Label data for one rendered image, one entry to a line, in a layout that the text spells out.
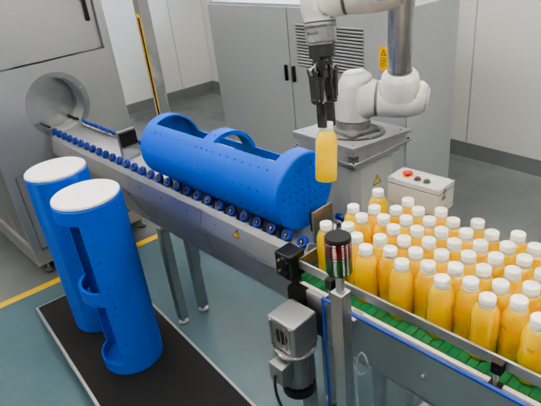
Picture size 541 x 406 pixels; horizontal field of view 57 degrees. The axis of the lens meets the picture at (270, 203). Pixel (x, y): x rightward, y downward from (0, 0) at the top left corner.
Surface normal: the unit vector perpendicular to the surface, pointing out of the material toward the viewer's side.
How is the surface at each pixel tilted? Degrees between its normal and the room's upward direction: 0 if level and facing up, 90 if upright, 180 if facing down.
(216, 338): 0
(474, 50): 90
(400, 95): 101
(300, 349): 90
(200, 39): 90
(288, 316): 0
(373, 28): 90
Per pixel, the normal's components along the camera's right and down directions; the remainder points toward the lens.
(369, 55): -0.77, 0.37
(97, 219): 0.50, 0.36
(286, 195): 0.69, 0.27
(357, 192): -0.11, 0.47
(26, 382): -0.11, -0.88
